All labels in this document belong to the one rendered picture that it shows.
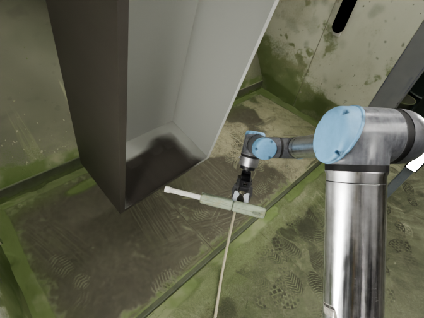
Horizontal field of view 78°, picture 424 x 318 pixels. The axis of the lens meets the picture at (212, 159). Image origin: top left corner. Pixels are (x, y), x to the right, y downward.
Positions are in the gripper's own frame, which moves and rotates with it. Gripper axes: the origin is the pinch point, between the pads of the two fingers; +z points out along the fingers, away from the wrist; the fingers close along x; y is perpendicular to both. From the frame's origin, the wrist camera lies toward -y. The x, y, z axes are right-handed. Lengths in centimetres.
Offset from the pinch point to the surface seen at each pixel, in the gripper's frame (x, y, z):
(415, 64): -109, 98, -105
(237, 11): 18, -13, -80
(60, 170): 121, 41, 18
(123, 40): 36, -64, -53
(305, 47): -36, 150, -117
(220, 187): 12, 69, 12
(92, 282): 66, -3, 59
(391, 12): -82, 99, -137
